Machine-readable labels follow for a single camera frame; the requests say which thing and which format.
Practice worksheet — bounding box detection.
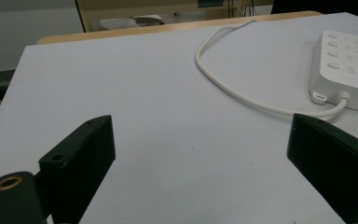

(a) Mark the white sheet table cover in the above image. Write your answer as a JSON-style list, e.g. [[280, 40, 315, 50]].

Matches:
[[0, 12, 358, 224]]

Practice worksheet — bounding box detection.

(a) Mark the white power strip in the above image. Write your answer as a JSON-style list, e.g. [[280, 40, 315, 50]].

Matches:
[[308, 29, 358, 111]]

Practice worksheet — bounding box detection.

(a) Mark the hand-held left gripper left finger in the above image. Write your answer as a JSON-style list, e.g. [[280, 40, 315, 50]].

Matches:
[[38, 114, 117, 224]]

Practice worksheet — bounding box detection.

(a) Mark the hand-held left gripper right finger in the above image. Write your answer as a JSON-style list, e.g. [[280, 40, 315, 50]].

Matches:
[[286, 113, 358, 224]]

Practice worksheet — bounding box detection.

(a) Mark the light wooden table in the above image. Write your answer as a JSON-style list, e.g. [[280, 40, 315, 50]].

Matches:
[[36, 10, 323, 46]]

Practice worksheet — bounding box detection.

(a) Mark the white power strip cable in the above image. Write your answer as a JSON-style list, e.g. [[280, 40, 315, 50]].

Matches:
[[194, 20, 351, 121]]

